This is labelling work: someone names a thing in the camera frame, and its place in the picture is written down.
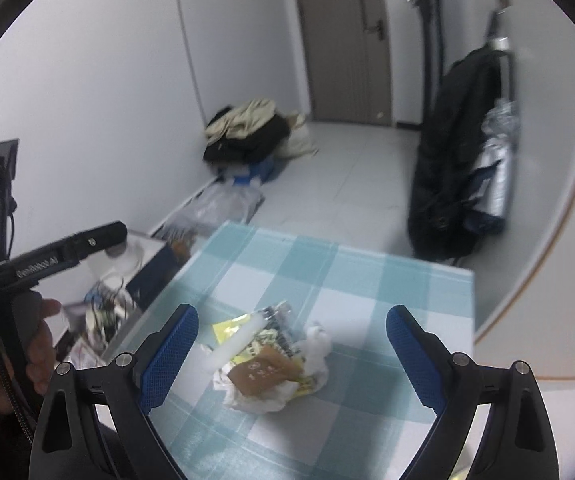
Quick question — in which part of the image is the yellow snack wrapper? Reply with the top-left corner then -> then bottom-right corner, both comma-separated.
202,301 -> 318,400

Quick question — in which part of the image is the teal checked tablecloth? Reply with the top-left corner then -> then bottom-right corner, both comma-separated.
74,221 -> 475,480

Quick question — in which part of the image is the white cloth bag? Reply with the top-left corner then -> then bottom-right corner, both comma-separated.
282,112 -> 319,158

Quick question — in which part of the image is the person's left hand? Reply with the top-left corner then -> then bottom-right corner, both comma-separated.
0,297 -> 63,413

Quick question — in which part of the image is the brown snack wrapper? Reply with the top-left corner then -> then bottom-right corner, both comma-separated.
227,344 -> 302,397

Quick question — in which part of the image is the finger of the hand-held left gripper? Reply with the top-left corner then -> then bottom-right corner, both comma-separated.
60,221 -> 129,267

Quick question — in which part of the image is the black clothes pile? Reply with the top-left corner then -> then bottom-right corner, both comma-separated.
203,107 -> 292,163

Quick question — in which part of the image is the tangle of cables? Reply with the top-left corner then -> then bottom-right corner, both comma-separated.
84,275 -> 133,341

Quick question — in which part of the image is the white side cabinet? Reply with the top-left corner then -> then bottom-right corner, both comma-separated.
54,230 -> 193,361

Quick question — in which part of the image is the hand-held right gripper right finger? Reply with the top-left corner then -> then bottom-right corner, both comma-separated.
386,305 -> 561,480

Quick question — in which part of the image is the grey door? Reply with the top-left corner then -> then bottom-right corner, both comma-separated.
290,0 -> 393,127

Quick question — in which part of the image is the silver folded umbrella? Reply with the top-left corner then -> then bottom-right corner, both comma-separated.
462,35 -> 521,233

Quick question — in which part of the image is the white tissue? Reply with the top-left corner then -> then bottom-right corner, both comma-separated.
222,322 -> 333,413

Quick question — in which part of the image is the grey plastic bag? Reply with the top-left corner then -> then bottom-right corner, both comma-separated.
164,180 -> 265,238

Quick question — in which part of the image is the beige jacket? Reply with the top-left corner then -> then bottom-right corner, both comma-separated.
204,99 -> 278,141

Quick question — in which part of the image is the black braided cable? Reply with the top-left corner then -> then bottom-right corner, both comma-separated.
0,260 -> 35,443

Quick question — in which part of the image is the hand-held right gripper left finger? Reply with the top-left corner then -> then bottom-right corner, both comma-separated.
30,304 -> 200,480

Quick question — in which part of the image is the black hanging bag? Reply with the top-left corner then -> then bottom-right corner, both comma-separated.
407,45 -> 513,262

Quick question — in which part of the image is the black metal rack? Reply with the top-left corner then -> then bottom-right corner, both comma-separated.
407,0 -> 445,91

